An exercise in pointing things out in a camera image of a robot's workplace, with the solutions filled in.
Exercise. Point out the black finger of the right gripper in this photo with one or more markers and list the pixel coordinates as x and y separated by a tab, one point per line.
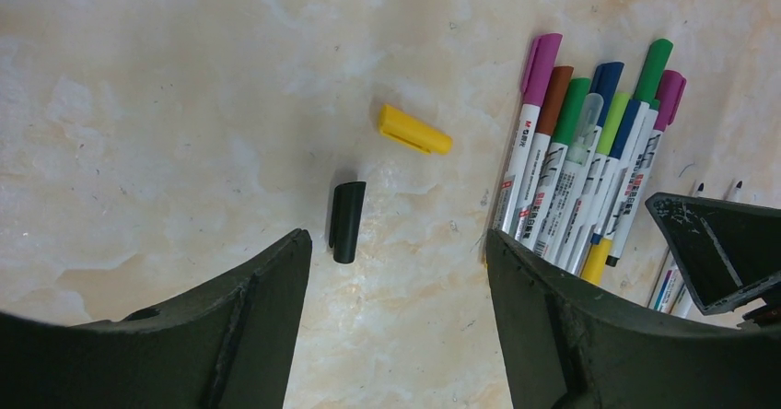
728	252

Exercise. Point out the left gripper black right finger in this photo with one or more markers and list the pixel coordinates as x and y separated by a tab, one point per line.
569	344

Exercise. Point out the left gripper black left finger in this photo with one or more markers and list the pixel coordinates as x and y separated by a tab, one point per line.
227	343

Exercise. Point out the black pen cap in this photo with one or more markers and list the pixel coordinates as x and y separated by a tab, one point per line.
347	205

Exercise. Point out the yellow pen cap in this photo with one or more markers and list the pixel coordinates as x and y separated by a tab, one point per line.
409	131

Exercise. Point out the marker, navy cap, green end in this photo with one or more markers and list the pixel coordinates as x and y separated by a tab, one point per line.
605	83

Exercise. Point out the marker, brown cap, yellow end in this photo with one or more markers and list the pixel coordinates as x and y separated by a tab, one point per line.
539	144

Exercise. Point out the marker, purple cap, yellow end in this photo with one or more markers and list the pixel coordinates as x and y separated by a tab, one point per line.
534	82

